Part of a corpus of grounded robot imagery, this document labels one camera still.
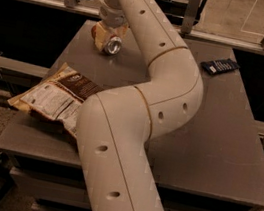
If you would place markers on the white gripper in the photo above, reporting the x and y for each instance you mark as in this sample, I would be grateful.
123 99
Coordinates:
111 17

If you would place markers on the red coke can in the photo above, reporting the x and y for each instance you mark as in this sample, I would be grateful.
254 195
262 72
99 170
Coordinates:
114 45

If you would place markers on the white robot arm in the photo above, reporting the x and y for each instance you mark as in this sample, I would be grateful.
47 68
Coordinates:
115 124

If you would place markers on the brown chip bag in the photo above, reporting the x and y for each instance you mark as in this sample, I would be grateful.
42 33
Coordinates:
58 98

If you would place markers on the dark blue snack bar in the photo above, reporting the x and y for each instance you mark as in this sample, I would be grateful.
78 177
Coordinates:
220 66

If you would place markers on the grey drawer cabinet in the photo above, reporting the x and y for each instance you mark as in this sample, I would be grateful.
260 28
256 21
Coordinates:
214 163

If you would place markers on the metal rail bracket middle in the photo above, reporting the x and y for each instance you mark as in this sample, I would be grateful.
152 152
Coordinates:
189 17

